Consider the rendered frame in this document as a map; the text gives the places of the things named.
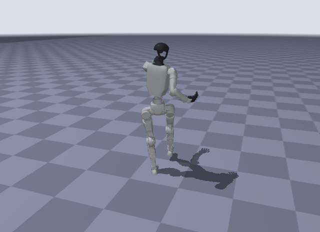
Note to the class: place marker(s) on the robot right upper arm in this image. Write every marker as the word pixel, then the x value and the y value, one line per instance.
pixel 172 80

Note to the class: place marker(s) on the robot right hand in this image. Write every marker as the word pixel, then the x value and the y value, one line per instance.
pixel 194 97

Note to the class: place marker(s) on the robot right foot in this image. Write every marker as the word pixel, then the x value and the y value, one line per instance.
pixel 169 152

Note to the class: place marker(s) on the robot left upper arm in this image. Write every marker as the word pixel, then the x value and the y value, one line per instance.
pixel 145 65

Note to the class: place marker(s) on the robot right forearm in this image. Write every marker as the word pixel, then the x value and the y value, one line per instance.
pixel 181 96

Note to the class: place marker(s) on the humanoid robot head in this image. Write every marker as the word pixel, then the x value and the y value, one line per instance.
pixel 160 47

